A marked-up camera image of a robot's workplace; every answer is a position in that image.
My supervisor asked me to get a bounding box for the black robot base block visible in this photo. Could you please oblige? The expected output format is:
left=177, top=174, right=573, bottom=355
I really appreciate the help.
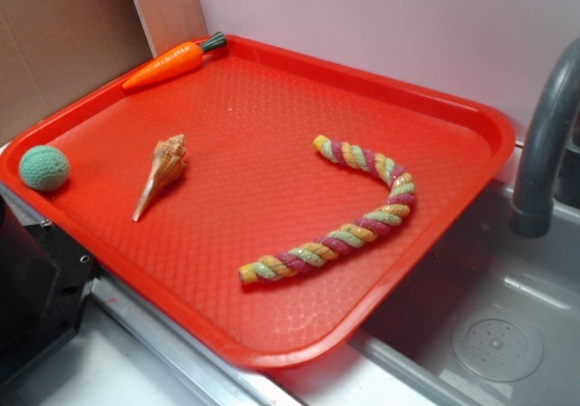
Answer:
left=1, top=201, right=95, bottom=365

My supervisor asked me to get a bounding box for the green dimpled ball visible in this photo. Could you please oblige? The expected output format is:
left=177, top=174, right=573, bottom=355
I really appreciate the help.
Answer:
left=18, top=145, right=71, bottom=192

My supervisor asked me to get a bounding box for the red plastic tray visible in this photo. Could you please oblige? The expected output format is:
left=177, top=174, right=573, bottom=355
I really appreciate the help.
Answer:
left=1, top=36, right=515, bottom=370

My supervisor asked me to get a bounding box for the brown spiral seashell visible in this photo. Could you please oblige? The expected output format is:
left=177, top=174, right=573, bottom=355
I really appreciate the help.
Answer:
left=132, top=134, right=187, bottom=222

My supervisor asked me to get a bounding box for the orange toy carrot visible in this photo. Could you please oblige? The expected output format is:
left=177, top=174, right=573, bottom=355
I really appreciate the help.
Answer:
left=122, top=32, right=227, bottom=90

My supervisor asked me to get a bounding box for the light wooden board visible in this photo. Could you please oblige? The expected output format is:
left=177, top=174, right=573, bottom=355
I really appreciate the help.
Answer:
left=133, top=0, right=208, bottom=56

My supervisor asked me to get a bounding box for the grey toy faucet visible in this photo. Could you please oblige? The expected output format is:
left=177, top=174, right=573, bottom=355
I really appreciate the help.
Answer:
left=509, top=40, right=579, bottom=238

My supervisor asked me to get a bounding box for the grey toy sink basin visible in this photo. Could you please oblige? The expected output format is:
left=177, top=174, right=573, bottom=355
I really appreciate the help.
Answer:
left=272, top=157, right=579, bottom=405

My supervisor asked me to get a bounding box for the brown cardboard panel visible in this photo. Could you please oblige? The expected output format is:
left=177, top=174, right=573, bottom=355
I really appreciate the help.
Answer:
left=1, top=0, right=151, bottom=143

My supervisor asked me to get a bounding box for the multicolour twisted rope toy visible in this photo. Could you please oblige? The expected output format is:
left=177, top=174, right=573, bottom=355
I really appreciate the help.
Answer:
left=238, top=135, right=415, bottom=285

